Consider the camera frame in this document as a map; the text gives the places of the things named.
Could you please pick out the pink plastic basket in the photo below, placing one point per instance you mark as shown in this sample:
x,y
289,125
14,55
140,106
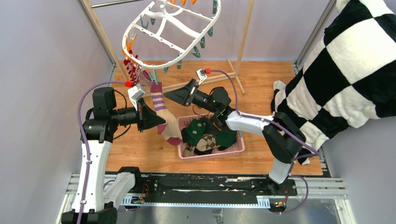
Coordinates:
x,y
234,150

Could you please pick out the cream purple striped sock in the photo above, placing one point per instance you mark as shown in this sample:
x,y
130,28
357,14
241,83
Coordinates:
x,y
170,130
145,79

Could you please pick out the dark green sock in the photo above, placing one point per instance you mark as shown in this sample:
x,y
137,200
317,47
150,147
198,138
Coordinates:
x,y
193,133
225,137

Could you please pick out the argyle brown sock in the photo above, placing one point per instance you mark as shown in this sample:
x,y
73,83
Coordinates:
x,y
189,151
208,141

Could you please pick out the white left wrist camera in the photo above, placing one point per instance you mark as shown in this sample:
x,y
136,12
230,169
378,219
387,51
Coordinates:
x,y
136,92

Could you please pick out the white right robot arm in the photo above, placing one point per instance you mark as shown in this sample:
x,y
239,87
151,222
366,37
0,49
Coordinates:
x,y
281,134

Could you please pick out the black white checkered blanket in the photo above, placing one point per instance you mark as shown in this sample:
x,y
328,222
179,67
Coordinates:
x,y
348,78

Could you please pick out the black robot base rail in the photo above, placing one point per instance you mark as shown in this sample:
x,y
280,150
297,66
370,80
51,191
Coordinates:
x,y
212,191

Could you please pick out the red white striped sock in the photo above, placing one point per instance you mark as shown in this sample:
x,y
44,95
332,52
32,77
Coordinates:
x,y
132,70

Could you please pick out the plain black sock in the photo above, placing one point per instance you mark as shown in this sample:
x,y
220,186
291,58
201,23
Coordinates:
x,y
210,128

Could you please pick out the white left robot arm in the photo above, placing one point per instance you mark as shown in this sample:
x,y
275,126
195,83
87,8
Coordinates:
x,y
94,204

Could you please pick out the black blue sock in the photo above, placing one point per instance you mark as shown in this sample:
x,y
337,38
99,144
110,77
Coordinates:
x,y
206,152

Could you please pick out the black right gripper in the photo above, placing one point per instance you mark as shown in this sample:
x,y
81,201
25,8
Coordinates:
x,y
182,95

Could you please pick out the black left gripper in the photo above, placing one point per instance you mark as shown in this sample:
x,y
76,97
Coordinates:
x,y
146,117

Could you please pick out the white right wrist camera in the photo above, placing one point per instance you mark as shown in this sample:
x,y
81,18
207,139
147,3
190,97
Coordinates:
x,y
202,75

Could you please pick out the white round sock hanger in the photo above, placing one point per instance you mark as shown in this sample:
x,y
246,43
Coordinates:
x,y
167,31

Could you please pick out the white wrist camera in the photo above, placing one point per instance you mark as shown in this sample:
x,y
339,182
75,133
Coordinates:
x,y
136,92
202,75

